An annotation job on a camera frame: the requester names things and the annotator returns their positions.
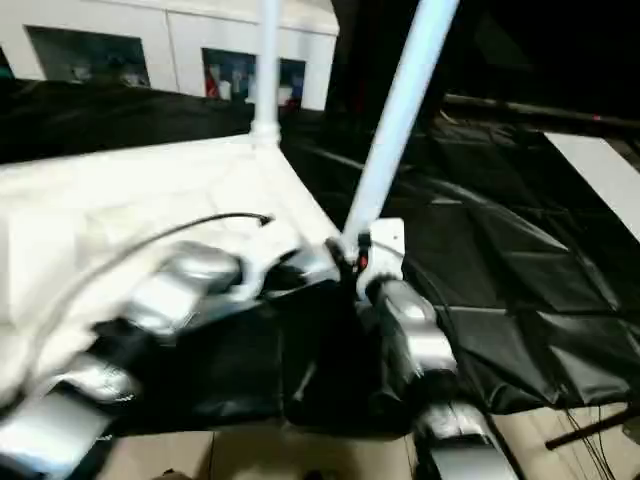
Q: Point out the white plastic table leg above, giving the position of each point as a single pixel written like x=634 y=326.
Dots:
x=267 y=65
x=400 y=100

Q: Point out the white plastic table top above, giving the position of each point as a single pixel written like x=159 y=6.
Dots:
x=125 y=200

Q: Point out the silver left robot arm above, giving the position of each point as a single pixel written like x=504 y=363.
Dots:
x=165 y=295

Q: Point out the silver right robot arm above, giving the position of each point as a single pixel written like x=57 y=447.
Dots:
x=425 y=340

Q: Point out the black mat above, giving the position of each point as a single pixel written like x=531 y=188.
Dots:
x=500 y=250

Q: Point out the white flat board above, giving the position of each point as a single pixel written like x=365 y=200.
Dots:
x=600 y=170

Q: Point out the white cabinet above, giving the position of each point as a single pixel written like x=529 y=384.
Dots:
x=175 y=30

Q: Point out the black stand strut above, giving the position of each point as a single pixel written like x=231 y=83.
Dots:
x=585 y=432

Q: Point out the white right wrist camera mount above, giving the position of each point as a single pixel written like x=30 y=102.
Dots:
x=385 y=240

